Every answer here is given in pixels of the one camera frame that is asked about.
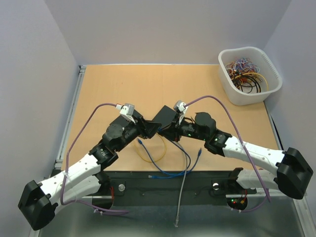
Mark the aluminium frame rail left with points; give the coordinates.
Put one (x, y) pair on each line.
(62, 148)

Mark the black network switch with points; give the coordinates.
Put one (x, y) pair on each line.
(165, 116)
(120, 123)

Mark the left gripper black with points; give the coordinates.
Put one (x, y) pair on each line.
(145, 129)

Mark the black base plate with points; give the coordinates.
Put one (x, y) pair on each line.
(144, 188)

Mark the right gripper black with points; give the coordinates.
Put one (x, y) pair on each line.
(173, 131)

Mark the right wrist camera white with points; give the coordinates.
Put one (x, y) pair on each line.
(180, 108)

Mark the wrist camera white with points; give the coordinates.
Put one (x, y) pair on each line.
(180, 108)
(126, 111)

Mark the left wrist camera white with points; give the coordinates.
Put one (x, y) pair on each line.
(126, 111)

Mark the white plastic bin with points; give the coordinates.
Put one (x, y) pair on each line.
(272, 81)

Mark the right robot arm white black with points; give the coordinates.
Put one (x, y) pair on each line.
(287, 171)

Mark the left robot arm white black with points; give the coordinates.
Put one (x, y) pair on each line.
(40, 202)

